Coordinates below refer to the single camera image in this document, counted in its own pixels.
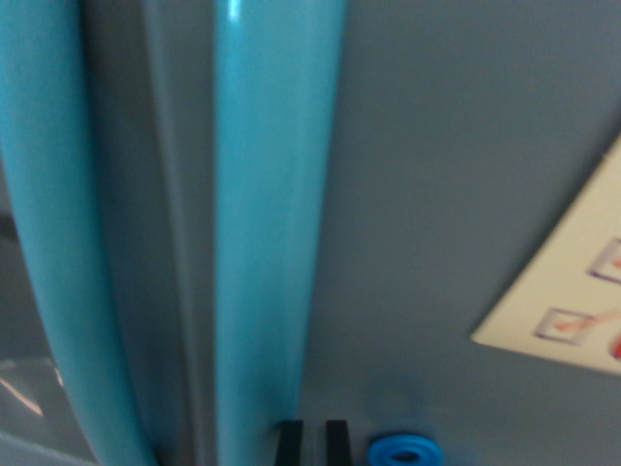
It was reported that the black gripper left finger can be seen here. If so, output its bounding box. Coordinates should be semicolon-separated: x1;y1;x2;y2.
274;419;305;466

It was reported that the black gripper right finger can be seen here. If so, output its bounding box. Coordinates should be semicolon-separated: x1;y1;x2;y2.
324;419;353;466

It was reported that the grey toy refrigerator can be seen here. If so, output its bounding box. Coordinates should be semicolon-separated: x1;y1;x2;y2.
140;0;621;466

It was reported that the gray toy fridge door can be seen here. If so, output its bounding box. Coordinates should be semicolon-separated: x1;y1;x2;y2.
0;0;195;466

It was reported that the blue plastic clip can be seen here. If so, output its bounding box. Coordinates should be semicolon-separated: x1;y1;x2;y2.
366;433;444;466

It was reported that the cream grocery checklist card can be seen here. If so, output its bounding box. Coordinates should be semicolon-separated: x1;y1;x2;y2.
469;129;621;378

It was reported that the teal fridge door handle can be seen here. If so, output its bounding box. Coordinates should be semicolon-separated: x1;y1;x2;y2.
212;0;347;466
0;0;157;466

